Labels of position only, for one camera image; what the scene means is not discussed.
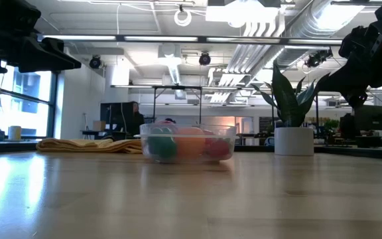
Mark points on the black ceiling spotlight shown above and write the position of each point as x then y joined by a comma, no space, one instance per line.
204,58
317,58
95,62

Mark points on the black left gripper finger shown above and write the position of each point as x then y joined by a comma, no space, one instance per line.
54,44
48,61

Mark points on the red toy strawberry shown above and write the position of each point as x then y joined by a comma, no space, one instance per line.
218,149

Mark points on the black computer monitor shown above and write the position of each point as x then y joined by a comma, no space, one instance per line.
114,114
373,117

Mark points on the small background plant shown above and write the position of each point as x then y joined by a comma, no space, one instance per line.
331,126

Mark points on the black aluminium table frame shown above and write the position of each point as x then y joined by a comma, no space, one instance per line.
343,151

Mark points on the pale yellow cup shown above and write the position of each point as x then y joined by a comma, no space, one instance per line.
14,132

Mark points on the overhead metal crossbar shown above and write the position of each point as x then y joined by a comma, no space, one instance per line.
202,39

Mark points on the orange toy fruit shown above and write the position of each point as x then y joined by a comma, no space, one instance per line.
191,144

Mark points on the cardboard box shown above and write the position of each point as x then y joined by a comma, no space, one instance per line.
99,125

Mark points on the silver ceiling ventilation duct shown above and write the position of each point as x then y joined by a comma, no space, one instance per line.
297,33

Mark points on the black background frame stand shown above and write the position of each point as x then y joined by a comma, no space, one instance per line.
177,87

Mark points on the green toy pepper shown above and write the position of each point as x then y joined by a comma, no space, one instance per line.
161,146

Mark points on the green plant in white pot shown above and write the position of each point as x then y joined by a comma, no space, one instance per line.
293,141

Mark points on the clear plastic tupperware container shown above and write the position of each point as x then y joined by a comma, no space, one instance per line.
230,132

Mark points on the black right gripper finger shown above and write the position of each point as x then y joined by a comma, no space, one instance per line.
345,91
343,78

